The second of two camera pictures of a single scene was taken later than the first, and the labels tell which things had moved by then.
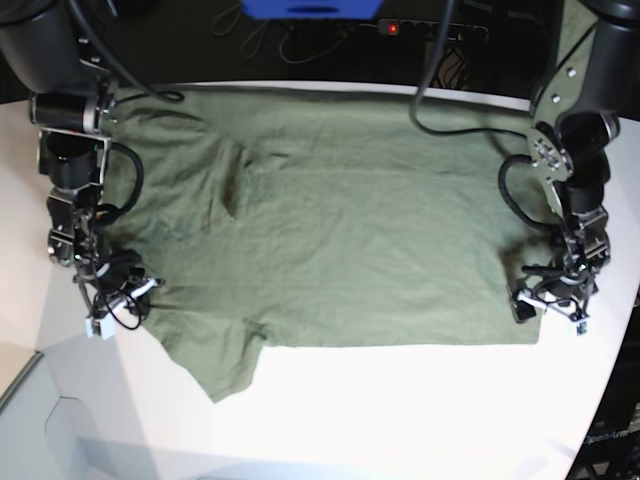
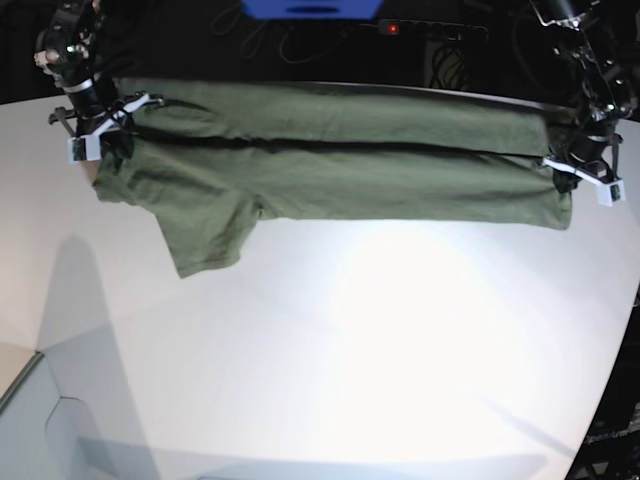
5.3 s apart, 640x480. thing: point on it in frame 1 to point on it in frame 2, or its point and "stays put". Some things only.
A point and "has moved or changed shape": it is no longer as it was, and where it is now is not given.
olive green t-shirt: x=269 y=215 has moved or changed shape
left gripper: x=120 y=286 to x=98 y=112
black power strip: x=432 y=29 stays put
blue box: x=302 y=10 stays put
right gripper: x=567 y=290 to x=590 y=155
